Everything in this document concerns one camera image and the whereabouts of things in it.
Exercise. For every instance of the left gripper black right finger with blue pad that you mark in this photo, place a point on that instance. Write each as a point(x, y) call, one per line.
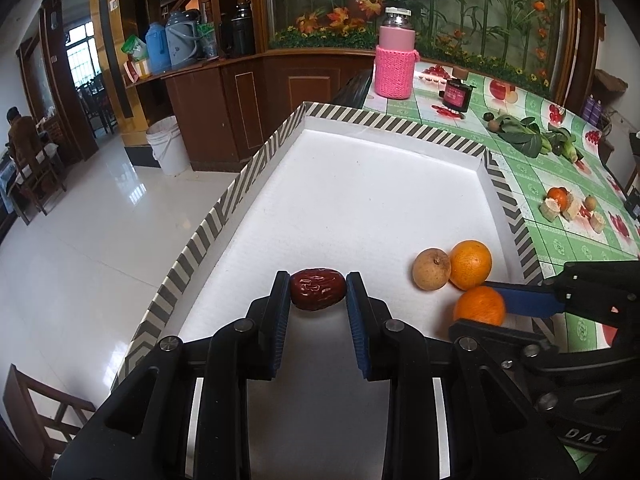
point(430, 434)

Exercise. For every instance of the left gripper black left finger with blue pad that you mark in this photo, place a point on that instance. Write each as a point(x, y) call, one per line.
point(185, 403)

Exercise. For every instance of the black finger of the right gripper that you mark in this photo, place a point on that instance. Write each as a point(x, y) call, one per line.
point(496, 368)

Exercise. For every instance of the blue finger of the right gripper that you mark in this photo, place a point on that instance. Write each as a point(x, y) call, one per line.
point(606, 292)

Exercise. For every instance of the orange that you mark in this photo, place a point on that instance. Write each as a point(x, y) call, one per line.
point(481, 304)
point(471, 264)

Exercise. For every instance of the beige ginger chunk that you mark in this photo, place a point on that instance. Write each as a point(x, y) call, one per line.
point(572, 209)

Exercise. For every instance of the brown longan fruit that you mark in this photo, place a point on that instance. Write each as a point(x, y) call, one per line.
point(431, 269)

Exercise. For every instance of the red jujube date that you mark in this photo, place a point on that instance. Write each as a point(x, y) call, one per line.
point(317, 289)

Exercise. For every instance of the orange tangerine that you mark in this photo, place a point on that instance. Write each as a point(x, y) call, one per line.
point(560, 196)

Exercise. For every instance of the green checkered tablecloth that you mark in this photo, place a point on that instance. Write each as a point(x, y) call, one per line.
point(602, 231)

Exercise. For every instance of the small green bok choy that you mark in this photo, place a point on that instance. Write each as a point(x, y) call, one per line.
point(562, 143)

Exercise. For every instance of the large green leafy vegetable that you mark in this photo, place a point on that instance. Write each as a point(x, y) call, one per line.
point(524, 135)

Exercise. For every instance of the brown kiwi fruit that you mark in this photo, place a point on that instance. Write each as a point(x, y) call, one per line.
point(493, 126)

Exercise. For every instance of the black jar pink label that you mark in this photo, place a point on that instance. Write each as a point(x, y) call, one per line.
point(456, 95)

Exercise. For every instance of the white tray striped rim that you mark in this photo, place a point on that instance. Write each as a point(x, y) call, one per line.
point(354, 195)

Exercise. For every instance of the wooden chair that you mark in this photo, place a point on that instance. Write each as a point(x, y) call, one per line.
point(36, 183)

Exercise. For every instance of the white plastic bucket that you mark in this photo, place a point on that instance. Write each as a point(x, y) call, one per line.
point(168, 149)

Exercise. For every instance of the pink knitted sleeve bottle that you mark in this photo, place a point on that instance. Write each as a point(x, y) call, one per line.
point(395, 55)

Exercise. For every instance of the grey kettle jug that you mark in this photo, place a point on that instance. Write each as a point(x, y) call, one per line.
point(182, 37)

